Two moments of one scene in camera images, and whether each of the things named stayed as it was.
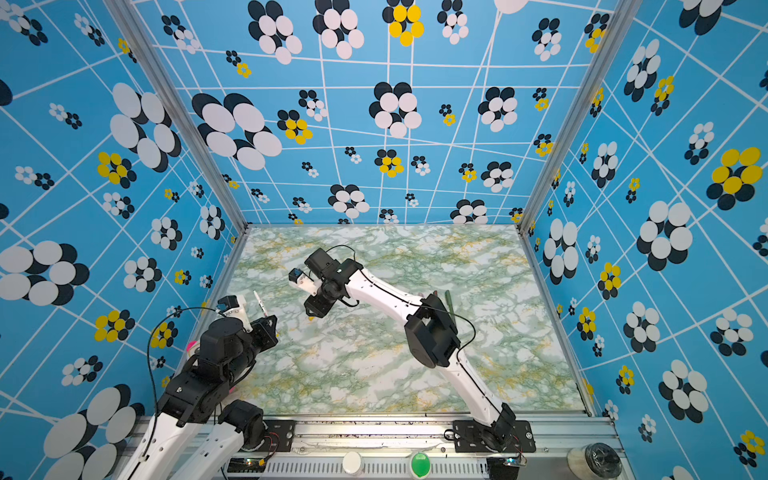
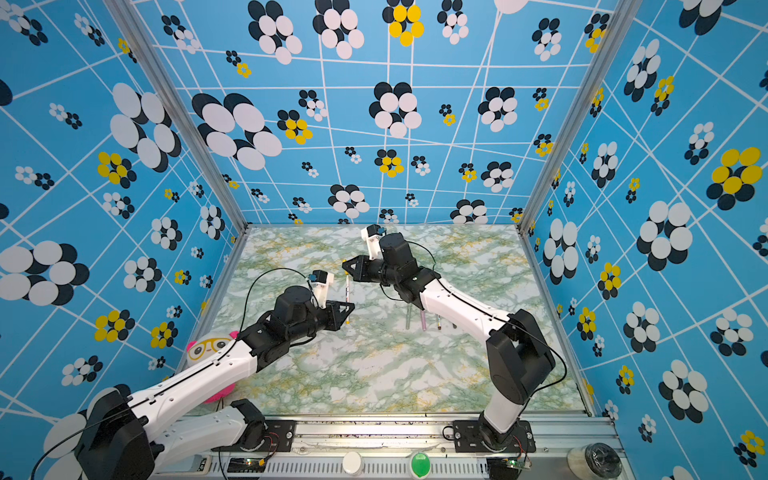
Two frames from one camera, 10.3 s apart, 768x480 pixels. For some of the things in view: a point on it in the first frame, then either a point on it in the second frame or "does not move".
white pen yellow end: [262, 306] -> [347, 298]
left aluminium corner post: [186, 106] does not move
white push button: [351, 462] does not move
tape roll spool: [594, 461] does not move
